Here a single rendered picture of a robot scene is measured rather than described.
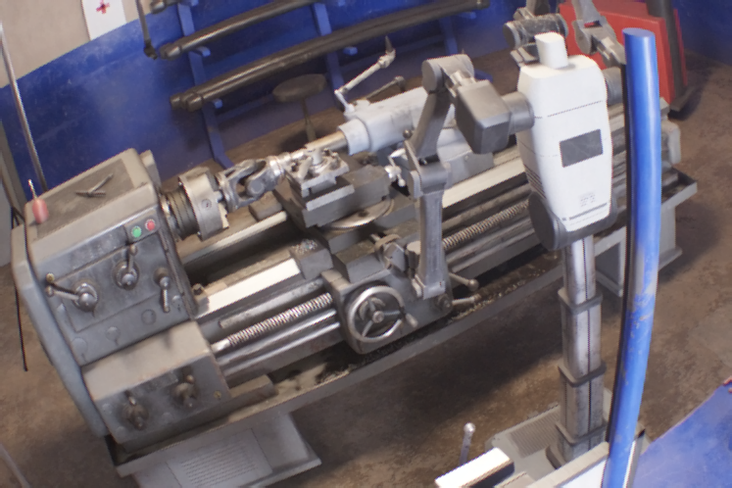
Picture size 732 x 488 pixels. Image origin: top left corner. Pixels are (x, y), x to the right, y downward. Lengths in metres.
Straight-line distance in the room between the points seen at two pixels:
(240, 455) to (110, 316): 0.82
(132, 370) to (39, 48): 3.42
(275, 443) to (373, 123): 1.25
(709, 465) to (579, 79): 1.01
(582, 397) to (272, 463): 1.36
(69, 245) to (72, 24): 3.28
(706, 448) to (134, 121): 4.91
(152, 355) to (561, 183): 1.49
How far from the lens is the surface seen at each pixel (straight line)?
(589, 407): 2.52
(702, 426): 2.01
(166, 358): 2.78
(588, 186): 2.02
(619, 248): 3.76
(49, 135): 5.88
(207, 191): 2.85
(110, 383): 2.78
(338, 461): 3.32
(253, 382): 3.07
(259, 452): 3.20
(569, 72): 1.89
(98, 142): 5.95
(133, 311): 2.77
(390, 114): 3.07
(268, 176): 2.95
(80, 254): 2.64
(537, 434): 2.87
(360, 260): 2.81
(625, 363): 0.71
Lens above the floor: 2.33
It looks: 30 degrees down
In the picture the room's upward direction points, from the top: 14 degrees counter-clockwise
